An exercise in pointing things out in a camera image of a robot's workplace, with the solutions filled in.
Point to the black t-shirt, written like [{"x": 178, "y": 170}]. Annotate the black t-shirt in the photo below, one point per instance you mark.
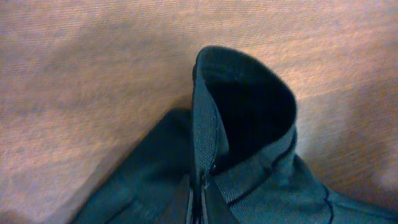
[{"x": 229, "y": 159}]

